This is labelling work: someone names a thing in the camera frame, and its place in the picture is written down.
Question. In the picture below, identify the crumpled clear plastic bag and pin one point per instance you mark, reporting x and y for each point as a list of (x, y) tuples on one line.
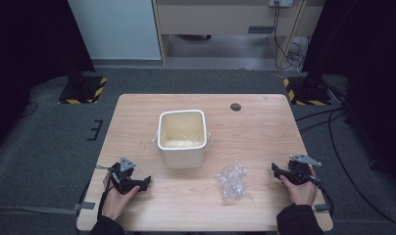
[(232, 179)]

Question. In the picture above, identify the black floor bracket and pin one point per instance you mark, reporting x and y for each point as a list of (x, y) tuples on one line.
[(95, 130)]

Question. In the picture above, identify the person's right hand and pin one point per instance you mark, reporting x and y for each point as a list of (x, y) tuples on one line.
[(300, 192)]

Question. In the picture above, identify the black stand base striped tape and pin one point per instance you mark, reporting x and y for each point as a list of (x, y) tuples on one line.
[(83, 89), (305, 93)]

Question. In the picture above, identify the white partition panel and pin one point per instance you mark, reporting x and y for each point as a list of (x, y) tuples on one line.
[(114, 29)]

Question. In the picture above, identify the grey table edge clamp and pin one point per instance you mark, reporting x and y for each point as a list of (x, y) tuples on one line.
[(322, 207), (85, 206)]

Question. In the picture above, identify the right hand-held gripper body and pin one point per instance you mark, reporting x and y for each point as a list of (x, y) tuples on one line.
[(300, 171)]

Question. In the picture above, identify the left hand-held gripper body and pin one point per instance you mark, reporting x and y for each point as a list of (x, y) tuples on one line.
[(122, 178)]

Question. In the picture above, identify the white power strip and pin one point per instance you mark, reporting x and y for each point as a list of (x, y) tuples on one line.
[(281, 3)]

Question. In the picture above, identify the black round table grommet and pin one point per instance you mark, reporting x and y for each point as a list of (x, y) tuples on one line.
[(235, 106)]

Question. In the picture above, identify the black curtain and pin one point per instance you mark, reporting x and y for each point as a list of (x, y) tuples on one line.
[(366, 65), (29, 49)]

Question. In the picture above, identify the white square bin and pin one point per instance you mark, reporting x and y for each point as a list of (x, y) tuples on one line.
[(182, 140)]

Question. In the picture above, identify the person's left hand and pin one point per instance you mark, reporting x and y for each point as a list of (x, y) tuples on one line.
[(116, 200)]

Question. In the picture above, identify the light wooden desk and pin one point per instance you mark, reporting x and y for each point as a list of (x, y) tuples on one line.
[(219, 16)]

